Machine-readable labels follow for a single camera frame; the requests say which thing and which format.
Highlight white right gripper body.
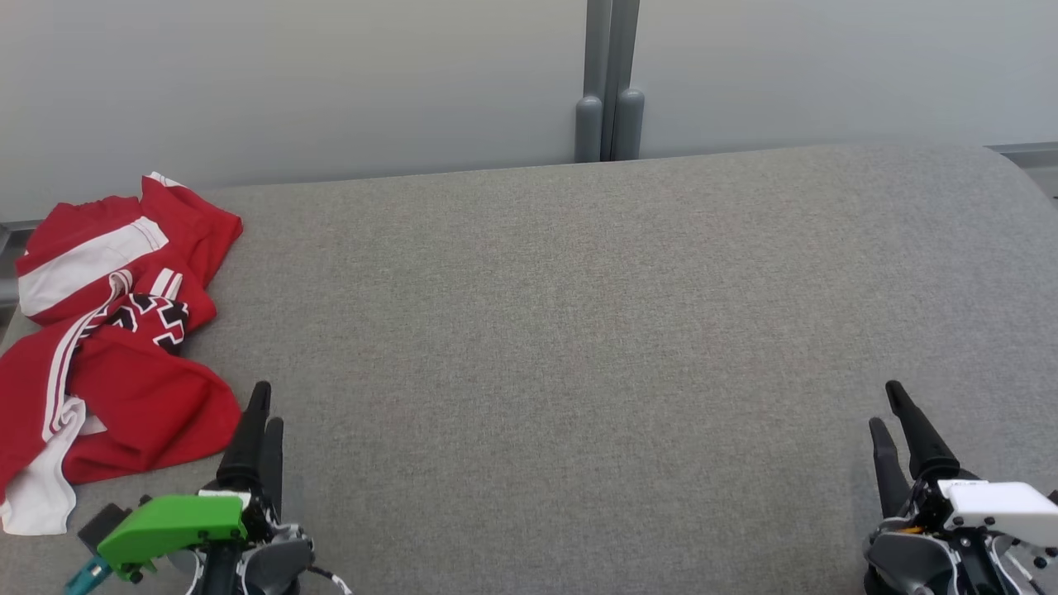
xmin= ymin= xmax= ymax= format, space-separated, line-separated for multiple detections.
xmin=864 ymin=482 xmax=1058 ymax=595

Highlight red shorts with white stripe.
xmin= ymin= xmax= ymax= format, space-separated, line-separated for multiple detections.
xmin=15 ymin=172 xmax=244 ymax=327

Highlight red jersey with number print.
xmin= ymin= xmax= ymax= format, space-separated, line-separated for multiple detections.
xmin=0 ymin=269 xmax=242 ymax=536

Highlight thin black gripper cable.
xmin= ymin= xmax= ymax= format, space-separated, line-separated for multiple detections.
xmin=307 ymin=564 xmax=354 ymax=595

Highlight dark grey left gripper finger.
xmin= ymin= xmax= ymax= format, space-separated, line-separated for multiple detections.
xmin=217 ymin=381 xmax=272 ymax=490
xmin=261 ymin=417 xmax=284 ymax=517

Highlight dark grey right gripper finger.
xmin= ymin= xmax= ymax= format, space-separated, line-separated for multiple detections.
xmin=886 ymin=381 xmax=961 ymax=482
xmin=868 ymin=417 xmax=915 ymax=520

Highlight black cable with teal connector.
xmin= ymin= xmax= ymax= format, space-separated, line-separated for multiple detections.
xmin=64 ymin=555 xmax=113 ymax=595

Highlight grey partition base rail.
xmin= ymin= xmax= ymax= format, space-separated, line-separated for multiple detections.
xmin=985 ymin=142 xmax=1058 ymax=170

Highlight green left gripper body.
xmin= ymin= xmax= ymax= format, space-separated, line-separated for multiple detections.
xmin=98 ymin=483 xmax=315 ymax=595

